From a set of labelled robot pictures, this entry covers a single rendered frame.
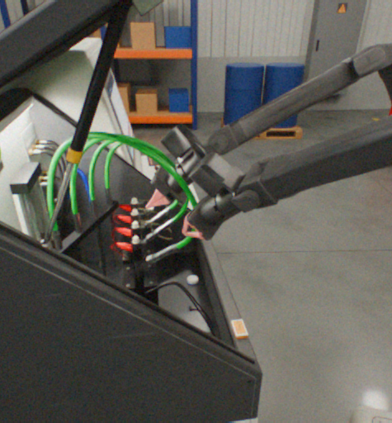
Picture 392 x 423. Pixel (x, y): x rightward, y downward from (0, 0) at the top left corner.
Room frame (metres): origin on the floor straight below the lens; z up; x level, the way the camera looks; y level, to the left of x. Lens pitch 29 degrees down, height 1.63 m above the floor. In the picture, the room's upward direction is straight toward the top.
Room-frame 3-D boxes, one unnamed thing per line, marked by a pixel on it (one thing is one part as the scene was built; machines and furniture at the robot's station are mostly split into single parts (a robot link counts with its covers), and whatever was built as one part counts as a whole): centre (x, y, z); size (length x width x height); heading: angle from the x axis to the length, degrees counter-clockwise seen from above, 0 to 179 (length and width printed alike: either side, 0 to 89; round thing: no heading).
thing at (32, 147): (1.00, 0.46, 1.20); 0.13 x 0.03 x 0.31; 10
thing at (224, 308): (0.85, -0.07, 0.87); 0.62 x 0.04 x 0.16; 10
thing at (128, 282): (0.92, 0.18, 0.91); 0.34 x 0.10 x 0.15; 10
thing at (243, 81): (5.76, -1.05, 0.51); 1.20 x 0.85 x 1.02; 90
